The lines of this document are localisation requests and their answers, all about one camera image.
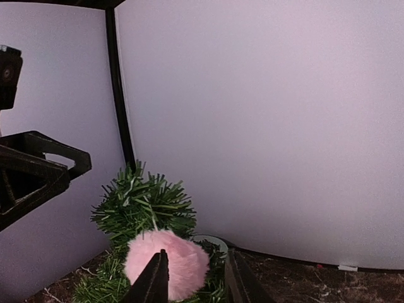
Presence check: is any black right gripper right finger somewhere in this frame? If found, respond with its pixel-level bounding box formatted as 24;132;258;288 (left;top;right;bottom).
224;249;275;303

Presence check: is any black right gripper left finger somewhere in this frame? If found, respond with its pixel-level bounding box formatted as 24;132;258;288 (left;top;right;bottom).
121;249;169;303

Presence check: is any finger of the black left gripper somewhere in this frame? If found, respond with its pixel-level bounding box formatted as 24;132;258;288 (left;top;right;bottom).
1;146;69;230
1;131;92;180

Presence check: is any pink pompom ornament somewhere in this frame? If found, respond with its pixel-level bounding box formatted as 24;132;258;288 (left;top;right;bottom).
124;230;210;301

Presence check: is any small green christmas tree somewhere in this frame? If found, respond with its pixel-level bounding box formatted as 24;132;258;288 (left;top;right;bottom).
73;160;227;302

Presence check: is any light blue ceramic plate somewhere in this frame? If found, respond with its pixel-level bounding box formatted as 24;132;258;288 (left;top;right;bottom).
193;234;229;253

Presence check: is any left black corner post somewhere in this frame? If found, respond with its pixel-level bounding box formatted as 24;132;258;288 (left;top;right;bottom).
105;7;136;170

